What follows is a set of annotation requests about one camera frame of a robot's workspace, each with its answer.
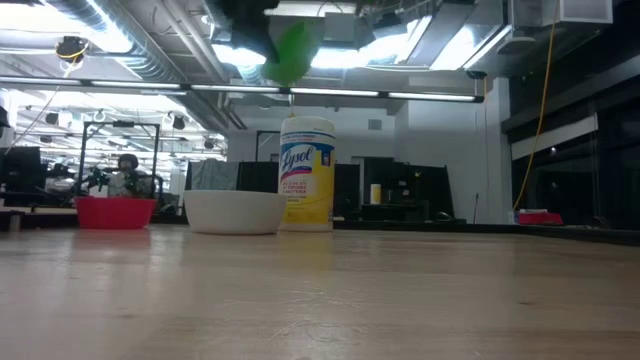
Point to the person seated at desk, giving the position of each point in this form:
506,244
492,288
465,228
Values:
128,161

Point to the yellow Lysol wipes canister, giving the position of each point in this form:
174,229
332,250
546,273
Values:
312,175

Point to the long ceiling light bar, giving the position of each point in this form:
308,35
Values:
150,85

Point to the green plastic bowl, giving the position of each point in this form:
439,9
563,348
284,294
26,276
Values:
292,55

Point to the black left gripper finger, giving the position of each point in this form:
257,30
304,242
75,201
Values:
257,42

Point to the white bowl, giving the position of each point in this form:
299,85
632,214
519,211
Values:
234,215

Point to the black computer monitor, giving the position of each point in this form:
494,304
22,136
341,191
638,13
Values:
20,167

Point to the black partition panel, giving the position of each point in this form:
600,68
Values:
257,176

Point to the grey draped cloth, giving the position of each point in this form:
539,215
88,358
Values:
215,175

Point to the small yellow background canister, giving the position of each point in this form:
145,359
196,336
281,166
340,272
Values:
375,194

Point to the black cabinet block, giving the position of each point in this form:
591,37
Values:
415,190

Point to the red plastic bowl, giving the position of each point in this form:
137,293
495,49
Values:
115,214

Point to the black ceiling security camera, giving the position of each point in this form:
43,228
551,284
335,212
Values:
476,74

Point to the red background box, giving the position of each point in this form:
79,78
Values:
541,218

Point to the square wall vent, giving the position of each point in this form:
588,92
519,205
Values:
375,124

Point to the silver spiral air duct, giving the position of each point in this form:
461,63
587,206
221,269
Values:
145,55

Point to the black metal frame stand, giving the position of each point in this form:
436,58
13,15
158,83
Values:
120,124

